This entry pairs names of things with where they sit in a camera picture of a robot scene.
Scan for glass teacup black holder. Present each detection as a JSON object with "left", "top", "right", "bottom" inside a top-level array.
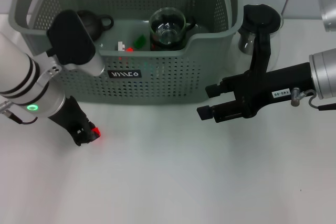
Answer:
[
  {"left": 185, "top": 17, "right": 197, "bottom": 32},
  {"left": 150, "top": 39, "right": 186, "bottom": 51},
  {"left": 149, "top": 8, "right": 187, "bottom": 46}
]

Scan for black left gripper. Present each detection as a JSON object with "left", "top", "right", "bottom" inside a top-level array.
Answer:
[{"left": 47, "top": 96, "right": 102, "bottom": 147}]

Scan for right wrist camera housing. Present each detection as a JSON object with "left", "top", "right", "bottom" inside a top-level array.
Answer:
[{"left": 317, "top": 0, "right": 336, "bottom": 32}]

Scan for black clay teapot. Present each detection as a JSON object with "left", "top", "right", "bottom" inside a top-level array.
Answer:
[{"left": 76, "top": 10, "right": 114, "bottom": 41}]

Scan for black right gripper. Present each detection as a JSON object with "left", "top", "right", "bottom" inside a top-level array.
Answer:
[{"left": 196, "top": 62, "right": 314, "bottom": 124}]

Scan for right gripper cable silver plugs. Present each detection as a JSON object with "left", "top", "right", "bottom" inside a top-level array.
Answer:
[{"left": 290, "top": 87, "right": 336, "bottom": 112}]

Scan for grey perforated plastic storage bin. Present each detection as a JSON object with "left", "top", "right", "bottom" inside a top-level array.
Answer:
[{"left": 9, "top": 0, "right": 244, "bottom": 105}]

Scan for green toy brick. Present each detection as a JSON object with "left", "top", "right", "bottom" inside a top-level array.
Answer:
[{"left": 133, "top": 34, "right": 147, "bottom": 48}]

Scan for glass coffee pot black handle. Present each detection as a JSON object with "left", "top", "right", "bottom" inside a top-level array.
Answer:
[{"left": 237, "top": 4, "right": 284, "bottom": 74}]

